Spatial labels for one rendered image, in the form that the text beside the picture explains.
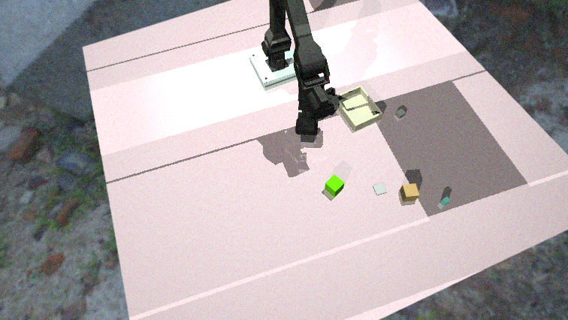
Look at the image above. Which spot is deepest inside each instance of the yellow cube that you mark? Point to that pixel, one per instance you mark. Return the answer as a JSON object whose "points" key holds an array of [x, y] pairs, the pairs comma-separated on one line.
{"points": [[409, 192]]}

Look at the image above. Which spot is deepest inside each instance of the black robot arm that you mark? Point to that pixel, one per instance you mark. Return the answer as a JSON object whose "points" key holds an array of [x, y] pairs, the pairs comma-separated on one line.
{"points": [[309, 61]]}

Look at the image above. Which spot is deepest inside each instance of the small turquoise block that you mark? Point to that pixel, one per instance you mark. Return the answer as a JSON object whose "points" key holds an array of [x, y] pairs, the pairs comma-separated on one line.
{"points": [[445, 201]]}

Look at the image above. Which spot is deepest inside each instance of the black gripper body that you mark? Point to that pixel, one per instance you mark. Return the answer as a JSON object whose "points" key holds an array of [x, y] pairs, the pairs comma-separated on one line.
{"points": [[307, 124]]}

